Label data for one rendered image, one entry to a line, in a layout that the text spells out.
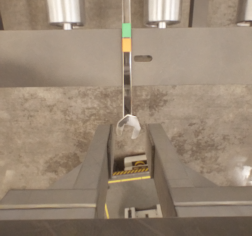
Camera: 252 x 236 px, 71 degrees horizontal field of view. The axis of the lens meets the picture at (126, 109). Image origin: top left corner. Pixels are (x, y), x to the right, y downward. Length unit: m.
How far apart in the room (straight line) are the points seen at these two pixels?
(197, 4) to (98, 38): 0.50
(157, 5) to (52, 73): 0.37
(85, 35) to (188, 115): 1.42
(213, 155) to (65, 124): 1.40
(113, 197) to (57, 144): 0.69
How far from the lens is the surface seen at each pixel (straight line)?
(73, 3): 0.60
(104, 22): 1.49
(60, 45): 0.32
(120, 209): 1.65
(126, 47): 0.29
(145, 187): 1.51
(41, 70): 0.33
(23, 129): 1.83
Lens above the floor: 1.46
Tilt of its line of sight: 73 degrees down
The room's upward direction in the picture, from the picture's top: 179 degrees clockwise
